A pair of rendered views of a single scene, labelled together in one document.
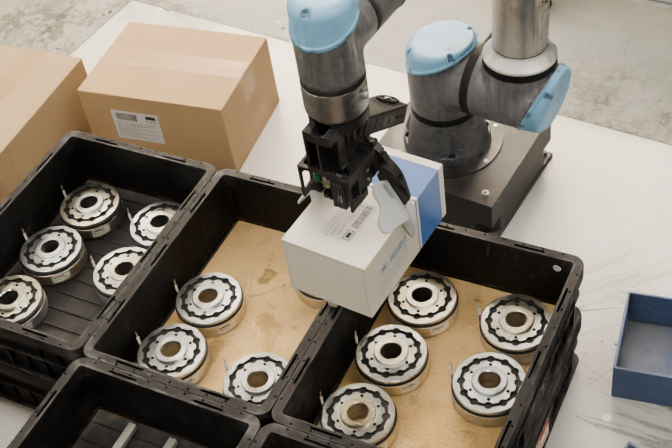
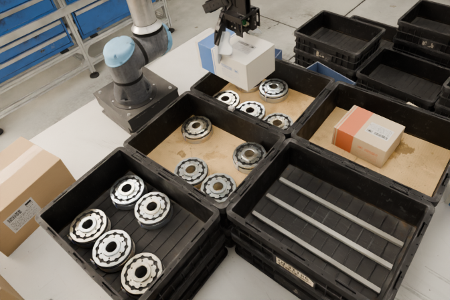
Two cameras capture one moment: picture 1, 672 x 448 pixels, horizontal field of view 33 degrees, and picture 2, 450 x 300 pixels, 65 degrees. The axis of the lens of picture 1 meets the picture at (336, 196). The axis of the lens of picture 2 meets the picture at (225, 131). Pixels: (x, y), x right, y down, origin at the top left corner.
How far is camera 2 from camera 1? 1.30 m
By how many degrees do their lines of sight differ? 52
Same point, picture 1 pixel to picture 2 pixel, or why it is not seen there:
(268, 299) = (195, 154)
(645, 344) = not seen: hidden behind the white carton
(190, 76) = (21, 171)
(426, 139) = (138, 89)
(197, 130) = (53, 182)
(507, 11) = (145, 2)
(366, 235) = (254, 42)
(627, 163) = (164, 66)
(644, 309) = not seen: hidden behind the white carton
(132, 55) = not seen: outside the picture
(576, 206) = (175, 81)
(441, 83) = (135, 57)
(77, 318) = (167, 241)
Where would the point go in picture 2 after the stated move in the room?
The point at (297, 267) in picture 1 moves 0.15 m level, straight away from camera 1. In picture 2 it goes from (250, 75) to (197, 79)
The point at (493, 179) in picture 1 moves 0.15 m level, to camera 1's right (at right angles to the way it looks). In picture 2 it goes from (163, 84) to (171, 62)
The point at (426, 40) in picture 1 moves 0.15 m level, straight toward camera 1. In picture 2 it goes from (114, 49) to (153, 51)
